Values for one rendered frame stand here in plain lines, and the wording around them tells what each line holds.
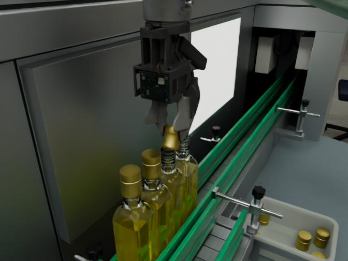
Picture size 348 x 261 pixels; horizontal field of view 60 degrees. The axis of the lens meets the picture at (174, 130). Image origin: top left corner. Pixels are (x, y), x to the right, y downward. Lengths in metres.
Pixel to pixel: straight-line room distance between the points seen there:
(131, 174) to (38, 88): 0.19
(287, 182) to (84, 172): 0.83
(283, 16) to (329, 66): 0.29
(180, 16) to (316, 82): 1.07
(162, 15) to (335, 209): 0.90
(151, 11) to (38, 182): 0.34
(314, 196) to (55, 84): 0.95
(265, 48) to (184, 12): 1.15
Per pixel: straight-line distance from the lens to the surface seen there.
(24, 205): 0.57
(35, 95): 0.49
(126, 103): 0.63
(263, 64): 1.62
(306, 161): 1.38
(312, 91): 1.48
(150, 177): 0.53
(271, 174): 1.24
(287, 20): 1.44
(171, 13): 0.46
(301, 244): 0.93
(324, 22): 1.42
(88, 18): 0.55
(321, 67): 1.45
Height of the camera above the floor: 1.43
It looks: 27 degrees down
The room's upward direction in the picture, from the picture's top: straight up
